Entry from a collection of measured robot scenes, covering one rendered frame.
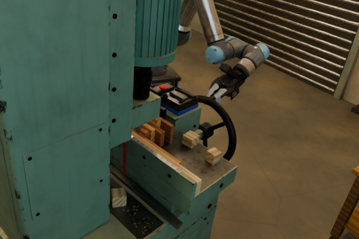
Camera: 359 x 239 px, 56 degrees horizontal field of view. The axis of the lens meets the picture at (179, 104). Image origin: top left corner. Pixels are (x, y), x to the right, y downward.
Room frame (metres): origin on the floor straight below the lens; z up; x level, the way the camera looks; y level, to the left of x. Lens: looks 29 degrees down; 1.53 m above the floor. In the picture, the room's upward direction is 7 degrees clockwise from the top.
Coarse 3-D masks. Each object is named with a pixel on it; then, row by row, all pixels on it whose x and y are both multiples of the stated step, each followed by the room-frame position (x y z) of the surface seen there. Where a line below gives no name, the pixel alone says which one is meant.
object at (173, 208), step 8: (112, 160) 0.85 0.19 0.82; (120, 168) 0.82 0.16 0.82; (128, 176) 0.80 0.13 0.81; (136, 176) 0.77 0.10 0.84; (136, 184) 0.77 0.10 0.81; (144, 184) 0.75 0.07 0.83; (152, 192) 0.73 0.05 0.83; (160, 200) 0.70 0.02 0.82; (168, 208) 0.68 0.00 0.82; (176, 208) 0.69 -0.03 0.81
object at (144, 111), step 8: (152, 96) 0.85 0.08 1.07; (136, 104) 0.80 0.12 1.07; (144, 104) 0.81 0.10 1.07; (152, 104) 0.83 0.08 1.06; (136, 112) 0.78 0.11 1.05; (144, 112) 0.81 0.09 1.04; (152, 112) 0.83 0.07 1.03; (136, 120) 0.79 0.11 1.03; (144, 120) 0.81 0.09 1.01; (152, 120) 0.83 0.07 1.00
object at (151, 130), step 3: (144, 126) 0.87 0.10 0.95; (147, 126) 0.87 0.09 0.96; (150, 126) 0.87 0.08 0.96; (147, 129) 0.86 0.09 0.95; (150, 129) 0.85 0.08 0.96; (153, 129) 0.86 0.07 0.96; (150, 132) 0.85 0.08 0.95; (153, 132) 0.85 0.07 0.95; (150, 135) 0.85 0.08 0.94; (153, 135) 0.85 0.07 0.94; (150, 138) 0.85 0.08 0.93; (153, 138) 0.85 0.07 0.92; (153, 141) 0.86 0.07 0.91
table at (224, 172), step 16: (176, 144) 0.87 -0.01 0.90; (128, 160) 0.80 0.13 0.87; (192, 160) 0.80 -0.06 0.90; (224, 160) 0.82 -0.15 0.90; (144, 176) 0.75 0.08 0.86; (208, 176) 0.74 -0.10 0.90; (224, 176) 0.75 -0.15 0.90; (160, 192) 0.71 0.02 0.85; (176, 192) 0.67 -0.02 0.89; (208, 192) 0.70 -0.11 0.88; (192, 208) 0.65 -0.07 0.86
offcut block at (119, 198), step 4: (116, 188) 0.71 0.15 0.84; (120, 188) 0.72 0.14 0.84; (124, 188) 0.72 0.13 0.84; (112, 192) 0.70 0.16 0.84; (116, 192) 0.70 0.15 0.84; (120, 192) 0.70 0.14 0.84; (124, 192) 0.70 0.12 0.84; (112, 196) 0.68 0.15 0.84; (116, 196) 0.68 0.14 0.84; (120, 196) 0.68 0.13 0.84; (124, 196) 0.69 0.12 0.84; (112, 200) 0.68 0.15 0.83; (116, 200) 0.68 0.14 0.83; (120, 200) 0.68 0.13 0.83; (124, 200) 0.69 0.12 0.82; (112, 204) 0.68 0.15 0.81; (116, 204) 0.68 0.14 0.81; (120, 204) 0.68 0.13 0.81; (124, 204) 0.69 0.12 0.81
